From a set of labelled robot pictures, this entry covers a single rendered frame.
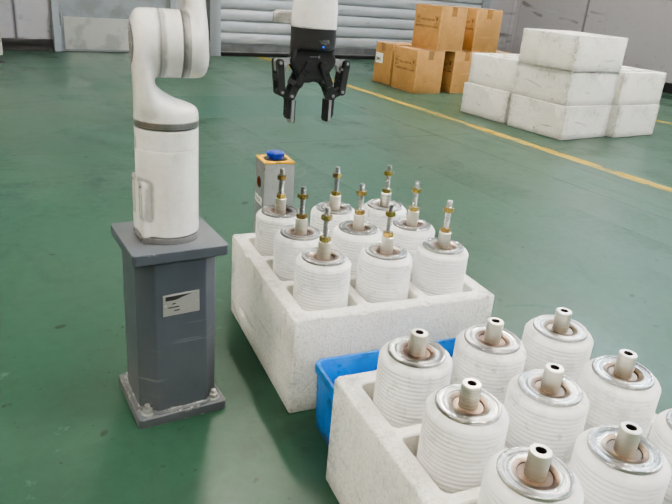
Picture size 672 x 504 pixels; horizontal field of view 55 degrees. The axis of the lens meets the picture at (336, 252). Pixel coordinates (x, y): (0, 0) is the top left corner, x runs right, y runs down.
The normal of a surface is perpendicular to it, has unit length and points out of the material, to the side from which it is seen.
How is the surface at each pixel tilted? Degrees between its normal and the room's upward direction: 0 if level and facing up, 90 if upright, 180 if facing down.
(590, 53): 90
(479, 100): 90
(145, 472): 0
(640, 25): 90
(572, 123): 90
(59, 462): 0
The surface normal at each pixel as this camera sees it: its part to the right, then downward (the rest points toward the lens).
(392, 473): -0.92, 0.08
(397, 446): 0.08, -0.92
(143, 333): -0.26, 0.35
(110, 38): 0.50, 0.36
